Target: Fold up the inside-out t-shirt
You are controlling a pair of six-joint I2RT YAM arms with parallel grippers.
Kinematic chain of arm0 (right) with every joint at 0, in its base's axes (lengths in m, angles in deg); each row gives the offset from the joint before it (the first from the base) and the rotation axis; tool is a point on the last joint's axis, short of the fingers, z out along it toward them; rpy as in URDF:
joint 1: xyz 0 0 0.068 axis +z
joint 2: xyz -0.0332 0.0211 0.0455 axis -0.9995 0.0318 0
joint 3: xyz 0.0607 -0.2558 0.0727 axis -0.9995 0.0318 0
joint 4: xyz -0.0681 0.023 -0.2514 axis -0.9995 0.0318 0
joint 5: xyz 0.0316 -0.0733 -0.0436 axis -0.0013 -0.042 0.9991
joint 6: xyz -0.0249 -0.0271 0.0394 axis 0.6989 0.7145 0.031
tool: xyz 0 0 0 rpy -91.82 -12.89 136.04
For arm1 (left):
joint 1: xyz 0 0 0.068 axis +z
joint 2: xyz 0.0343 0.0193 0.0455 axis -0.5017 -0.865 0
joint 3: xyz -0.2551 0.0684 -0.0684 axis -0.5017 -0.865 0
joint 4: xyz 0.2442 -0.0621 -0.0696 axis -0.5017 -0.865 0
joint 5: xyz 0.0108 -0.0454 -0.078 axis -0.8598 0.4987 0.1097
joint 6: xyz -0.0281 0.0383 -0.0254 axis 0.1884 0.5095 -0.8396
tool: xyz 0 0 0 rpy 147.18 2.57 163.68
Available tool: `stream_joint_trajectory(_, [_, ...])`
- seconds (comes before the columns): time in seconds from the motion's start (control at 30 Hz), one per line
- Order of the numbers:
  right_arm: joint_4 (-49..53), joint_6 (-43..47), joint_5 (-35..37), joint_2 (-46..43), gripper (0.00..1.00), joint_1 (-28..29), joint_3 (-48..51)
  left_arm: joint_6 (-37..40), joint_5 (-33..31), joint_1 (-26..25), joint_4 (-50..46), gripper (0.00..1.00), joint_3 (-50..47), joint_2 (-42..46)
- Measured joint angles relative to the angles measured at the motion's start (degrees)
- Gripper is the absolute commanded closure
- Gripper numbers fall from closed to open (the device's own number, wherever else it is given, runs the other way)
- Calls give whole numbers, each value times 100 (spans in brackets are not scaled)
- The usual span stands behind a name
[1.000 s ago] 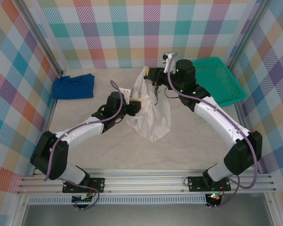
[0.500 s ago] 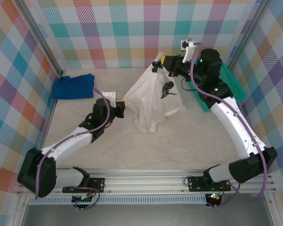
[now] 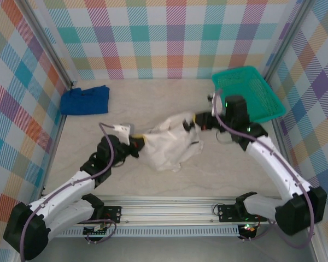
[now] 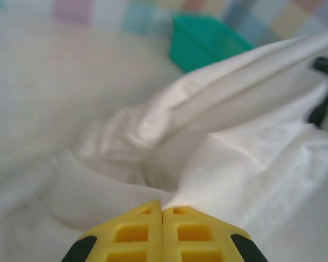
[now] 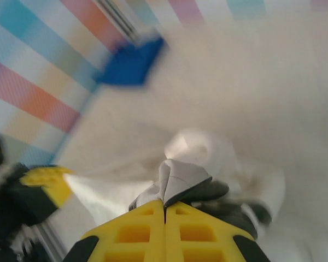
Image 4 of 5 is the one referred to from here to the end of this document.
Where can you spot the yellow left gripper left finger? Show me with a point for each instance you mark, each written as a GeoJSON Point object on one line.
{"type": "Point", "coordinates": [131, 234]}

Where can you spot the teal plastic basket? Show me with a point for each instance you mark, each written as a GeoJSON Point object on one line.
{"type": "Point", "coordinates": [196, 43]}

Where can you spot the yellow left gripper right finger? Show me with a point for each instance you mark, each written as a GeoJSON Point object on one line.
{"type": "Point", "coordinates": [194, 234]}

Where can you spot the white printed t-shirt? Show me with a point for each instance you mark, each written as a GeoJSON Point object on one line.
{"type": "Point", "coordinates": [235, 136]}

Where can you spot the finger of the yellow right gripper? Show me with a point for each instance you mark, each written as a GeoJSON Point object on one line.
{"type": "Point", "coordinates": [321, 109]}
{"type": "Point", "coordinates": [325, 65]}

